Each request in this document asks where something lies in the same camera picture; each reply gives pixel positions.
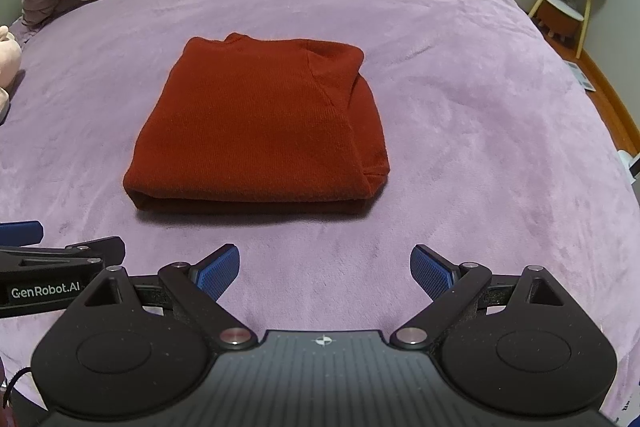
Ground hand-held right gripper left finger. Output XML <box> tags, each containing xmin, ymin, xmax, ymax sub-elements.
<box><xmin>84</xmin><ymin>244</ymin><xmax>261</xmax><ymax>352</ymax></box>

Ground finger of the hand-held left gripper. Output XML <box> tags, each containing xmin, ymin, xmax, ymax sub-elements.
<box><xmin>0</xmin><ymin>236</ymin><xmax>127</xmax><ymax>274</ymax></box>
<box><xmin>0</xmin><ymin>220</ymin><xmax>45</xmax><ymax>248</ymax></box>

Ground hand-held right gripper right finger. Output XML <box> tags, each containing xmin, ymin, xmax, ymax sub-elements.
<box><xmin>390</xmin><ymin>244</ymin><xmax>567</xmax><ymax>352</ymax></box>

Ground red knit sweater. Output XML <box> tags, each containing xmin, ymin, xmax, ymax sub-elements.
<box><xmin>123</xmin><ymin>33</ymin><xmax>391</xmax><ymax>216</ymax></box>

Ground purple bed sheet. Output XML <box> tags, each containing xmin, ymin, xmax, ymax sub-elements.
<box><xmin>0</xmin><ymin>0</ymin><xmax>640</xmax><ymax>425</ymax></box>

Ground beige plush toy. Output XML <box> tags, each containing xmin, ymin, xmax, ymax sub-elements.
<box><xmin>0</xmin><ymin>25</ymin><xmax>24</xmax><ymax>124</ymax></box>

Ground papers on floor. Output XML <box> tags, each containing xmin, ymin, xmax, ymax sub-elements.
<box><xmin>564</xmin><ymin>59</ymin><xmax>599</xmax><ymax>94</ymax></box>

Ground round orange stool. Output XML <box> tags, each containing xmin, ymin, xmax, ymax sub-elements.
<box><xmin>539</xmin><ymin>0</ymin><xmax>587</xmax><ymax>42</ymax></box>

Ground black cord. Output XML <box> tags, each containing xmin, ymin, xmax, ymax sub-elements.
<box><xmin>1</xmin><ymin>368</ymin><xmax>31</xmax><ymax>410</ymax></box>

